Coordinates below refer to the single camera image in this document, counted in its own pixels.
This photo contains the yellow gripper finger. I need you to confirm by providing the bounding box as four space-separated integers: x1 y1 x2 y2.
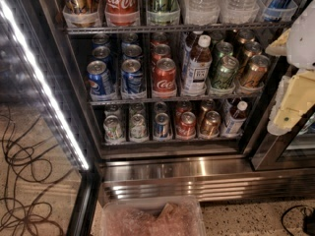
265 29 290 56
267 70 315 136

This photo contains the red coca-cola can top shelf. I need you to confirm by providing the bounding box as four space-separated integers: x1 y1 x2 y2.
105 0 139 26

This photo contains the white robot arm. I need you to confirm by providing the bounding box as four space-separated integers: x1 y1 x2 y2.
266 1 315 136

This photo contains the blue red bull can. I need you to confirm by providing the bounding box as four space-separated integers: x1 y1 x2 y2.
262 0 298 22

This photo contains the bottom gold can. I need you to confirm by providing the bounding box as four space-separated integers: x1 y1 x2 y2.
200 111 221 138

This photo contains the bottom red can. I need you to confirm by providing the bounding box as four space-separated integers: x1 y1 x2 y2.
176 112 196 138

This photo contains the stainless steel fridge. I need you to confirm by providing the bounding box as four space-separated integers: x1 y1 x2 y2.
39 0 315 202

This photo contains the green can top shelf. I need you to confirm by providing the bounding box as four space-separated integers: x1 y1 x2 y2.
149 0 178 26

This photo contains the front red coke can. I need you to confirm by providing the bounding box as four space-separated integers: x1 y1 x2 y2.
153 58 177 98

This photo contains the bottom blue can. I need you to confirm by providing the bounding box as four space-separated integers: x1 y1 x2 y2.
154 113 170 140

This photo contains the pepsi can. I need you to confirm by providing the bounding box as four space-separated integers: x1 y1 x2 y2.
87 60 115 101
121 59 145 98

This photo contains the front left pepsi can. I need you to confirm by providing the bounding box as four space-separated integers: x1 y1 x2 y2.
87 60 115 101

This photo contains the bottom white floral can left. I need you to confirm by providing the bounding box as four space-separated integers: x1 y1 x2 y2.
103 115 125 144

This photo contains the gold can top shelf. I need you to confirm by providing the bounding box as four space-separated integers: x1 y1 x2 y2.
65 0 99 27

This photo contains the open glass fridge door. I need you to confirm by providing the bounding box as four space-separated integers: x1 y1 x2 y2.
0 0 98 236

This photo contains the clear water bottle right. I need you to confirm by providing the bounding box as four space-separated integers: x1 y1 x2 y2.
220 0 258 24

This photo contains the clear water bottle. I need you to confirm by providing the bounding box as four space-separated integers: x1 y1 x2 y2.
220 0 258 24
180 0 220 26

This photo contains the bottom tea bottle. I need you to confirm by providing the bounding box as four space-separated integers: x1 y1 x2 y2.
220 100 248 138

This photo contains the iced tea bottle white cap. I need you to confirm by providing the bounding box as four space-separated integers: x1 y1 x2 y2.
183 34 213 94

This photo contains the clear water bottle left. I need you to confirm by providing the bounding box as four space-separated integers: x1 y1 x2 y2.
180 0 220 26

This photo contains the clear plastic bin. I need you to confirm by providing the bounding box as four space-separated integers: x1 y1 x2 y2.
100 196 206 236

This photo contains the black cable right floor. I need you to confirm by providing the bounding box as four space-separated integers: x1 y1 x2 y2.
280 204 315 236

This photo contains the black cable on floor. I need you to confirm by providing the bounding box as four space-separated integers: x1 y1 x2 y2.
0 105 75 236

